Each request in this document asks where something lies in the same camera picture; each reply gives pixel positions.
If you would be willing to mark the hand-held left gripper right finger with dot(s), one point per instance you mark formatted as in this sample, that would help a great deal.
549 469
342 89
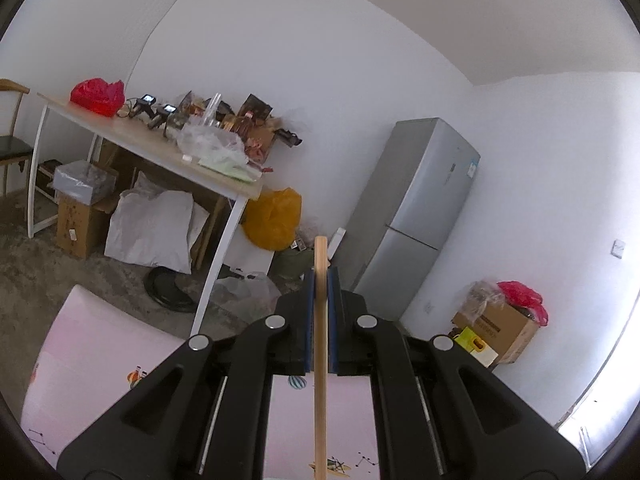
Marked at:
333 330

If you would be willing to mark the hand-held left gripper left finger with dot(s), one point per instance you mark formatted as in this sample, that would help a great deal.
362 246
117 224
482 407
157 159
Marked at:
309 330

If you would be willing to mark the single wooden chopstick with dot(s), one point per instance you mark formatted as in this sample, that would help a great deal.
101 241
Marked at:
320 410

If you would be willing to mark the crumpled clear plastic bag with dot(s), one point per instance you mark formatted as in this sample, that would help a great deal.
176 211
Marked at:
250 295

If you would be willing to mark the dark green bag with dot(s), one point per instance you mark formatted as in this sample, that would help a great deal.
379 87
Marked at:
292 262

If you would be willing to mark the white flat panel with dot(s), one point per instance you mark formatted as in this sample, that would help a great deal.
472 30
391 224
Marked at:
250 255

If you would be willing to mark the yellow plastic bag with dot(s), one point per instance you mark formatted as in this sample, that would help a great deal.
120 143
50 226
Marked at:
272 217

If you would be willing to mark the yellow white rice bag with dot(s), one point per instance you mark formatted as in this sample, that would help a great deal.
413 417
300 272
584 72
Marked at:
472 345

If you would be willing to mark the black round basin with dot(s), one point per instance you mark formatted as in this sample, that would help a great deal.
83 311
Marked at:
167 290

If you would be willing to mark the grey refrigerator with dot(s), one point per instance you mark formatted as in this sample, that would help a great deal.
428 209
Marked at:
420 200

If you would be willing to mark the large open cardboard box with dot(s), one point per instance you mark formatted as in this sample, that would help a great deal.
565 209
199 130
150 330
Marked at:
505 330

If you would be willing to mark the white woven sack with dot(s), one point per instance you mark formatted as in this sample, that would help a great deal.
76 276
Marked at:
150 225

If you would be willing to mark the small red plastic bag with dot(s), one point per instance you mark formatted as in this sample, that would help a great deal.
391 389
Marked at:
522 297

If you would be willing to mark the brown packaging clutter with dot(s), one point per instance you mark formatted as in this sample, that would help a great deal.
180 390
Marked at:
255 130

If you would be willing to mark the clear plastic bottle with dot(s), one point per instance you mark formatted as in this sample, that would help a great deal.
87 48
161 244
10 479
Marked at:
212 107

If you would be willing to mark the white-legged wooden desk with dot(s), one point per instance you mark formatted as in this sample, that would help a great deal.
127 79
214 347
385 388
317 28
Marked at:
150 140

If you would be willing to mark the brown cardboard box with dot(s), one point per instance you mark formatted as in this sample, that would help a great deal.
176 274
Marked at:
80 225

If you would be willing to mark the grey plastic-wrapped box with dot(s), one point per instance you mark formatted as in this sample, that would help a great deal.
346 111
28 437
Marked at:
82 180

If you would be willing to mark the wooden chair with black seat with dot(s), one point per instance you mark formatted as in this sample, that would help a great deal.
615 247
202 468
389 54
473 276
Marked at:
12 147

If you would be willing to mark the white wall socket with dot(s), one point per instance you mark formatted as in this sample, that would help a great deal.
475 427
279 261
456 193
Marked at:
618 248

